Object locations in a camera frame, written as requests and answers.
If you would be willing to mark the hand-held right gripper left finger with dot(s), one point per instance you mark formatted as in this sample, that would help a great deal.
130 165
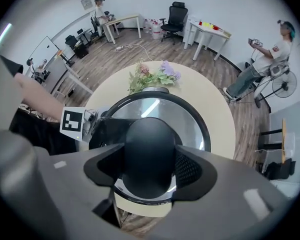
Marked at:
65 184

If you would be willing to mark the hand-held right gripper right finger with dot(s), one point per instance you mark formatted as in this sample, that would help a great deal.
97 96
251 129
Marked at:
227 204

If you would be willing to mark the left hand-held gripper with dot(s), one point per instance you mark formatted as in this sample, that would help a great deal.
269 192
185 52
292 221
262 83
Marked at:
71 120

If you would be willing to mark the black pressure cooker pot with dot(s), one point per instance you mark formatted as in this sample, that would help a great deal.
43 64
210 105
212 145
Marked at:
155 89

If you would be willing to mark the black pressure cooker lid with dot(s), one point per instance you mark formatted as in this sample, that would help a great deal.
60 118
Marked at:
180 124

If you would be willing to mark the person's left forearm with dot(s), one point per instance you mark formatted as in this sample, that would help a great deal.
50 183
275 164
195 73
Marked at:
40 96

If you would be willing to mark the grey top white desk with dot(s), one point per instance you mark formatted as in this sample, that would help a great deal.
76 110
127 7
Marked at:
72 79

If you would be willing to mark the black office chair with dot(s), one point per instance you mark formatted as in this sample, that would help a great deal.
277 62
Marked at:
277 170
175 16
71 41

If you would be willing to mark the grey partition board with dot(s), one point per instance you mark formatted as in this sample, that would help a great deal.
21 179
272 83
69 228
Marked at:
47 56

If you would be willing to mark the orange round table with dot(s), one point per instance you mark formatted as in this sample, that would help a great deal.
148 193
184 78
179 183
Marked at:
284 139

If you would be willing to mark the white power strip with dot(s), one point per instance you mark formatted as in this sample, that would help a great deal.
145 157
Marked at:
119 48

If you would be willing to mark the artificial flower bouquet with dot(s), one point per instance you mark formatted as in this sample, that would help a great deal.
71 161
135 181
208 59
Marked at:
150 77

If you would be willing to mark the ceiling light strip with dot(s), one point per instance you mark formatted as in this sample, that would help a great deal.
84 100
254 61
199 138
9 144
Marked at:
2 36

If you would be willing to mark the group of water bottles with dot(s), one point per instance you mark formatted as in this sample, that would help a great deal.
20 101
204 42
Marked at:
153 27

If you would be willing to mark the black floor fan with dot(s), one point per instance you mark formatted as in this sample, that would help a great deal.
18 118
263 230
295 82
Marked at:
283 84

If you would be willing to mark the yellow plastic cup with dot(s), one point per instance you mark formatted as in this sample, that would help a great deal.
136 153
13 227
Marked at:
207 24

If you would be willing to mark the white wall notice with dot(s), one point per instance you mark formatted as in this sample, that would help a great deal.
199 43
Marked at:
86 3

